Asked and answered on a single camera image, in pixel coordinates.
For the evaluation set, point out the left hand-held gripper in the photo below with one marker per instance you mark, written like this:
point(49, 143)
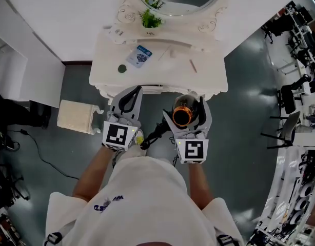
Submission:
point(116, 136)

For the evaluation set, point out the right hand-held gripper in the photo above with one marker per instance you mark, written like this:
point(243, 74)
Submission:
point(193, 150)

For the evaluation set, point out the white dressing table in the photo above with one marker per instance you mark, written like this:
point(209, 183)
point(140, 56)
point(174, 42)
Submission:
point(162, 73)

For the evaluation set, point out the person's left forearm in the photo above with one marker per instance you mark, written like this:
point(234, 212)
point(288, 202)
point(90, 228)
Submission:
point(90, 173)

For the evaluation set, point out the person's right forearm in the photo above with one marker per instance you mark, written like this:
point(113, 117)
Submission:
point(199, 186)

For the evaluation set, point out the white yellow-soled shoe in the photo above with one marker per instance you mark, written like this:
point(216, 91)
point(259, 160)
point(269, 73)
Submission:
point(139, 137)

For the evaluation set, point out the dark green round lid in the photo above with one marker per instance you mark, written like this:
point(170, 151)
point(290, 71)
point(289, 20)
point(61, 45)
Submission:
point(122, 68)

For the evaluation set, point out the person's beige trousers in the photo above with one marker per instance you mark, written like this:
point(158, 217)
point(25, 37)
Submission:
point(132, 152)

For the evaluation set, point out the blue face mask packet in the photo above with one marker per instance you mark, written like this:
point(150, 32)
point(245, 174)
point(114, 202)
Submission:
point(139, 57)

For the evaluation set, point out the cream upholstered stool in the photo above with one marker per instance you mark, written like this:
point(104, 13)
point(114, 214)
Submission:
point(75, 115)

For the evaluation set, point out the slim pink stick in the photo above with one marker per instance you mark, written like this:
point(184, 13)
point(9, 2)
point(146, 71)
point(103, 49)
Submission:
point(193, 66)

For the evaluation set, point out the thin white stick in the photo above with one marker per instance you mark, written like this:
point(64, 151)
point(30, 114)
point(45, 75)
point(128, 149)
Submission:
point(164, 53)

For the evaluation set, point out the white paper packet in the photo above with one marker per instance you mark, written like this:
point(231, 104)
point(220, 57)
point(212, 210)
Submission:
point(119, 35)

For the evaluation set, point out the green potted plant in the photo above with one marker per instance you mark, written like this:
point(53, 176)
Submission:
point(150, 20)

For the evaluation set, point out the person's white shirt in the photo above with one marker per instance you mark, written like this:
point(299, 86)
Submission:
point(147, 204)

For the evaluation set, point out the grey office chair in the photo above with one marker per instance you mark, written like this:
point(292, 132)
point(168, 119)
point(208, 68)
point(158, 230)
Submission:
point(288, 129)

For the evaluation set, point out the black office chair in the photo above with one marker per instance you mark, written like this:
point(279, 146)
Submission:
point(288, 99)

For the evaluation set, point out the white rack with equipment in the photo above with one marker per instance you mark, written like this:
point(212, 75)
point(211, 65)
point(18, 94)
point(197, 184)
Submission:
point(288, 188)

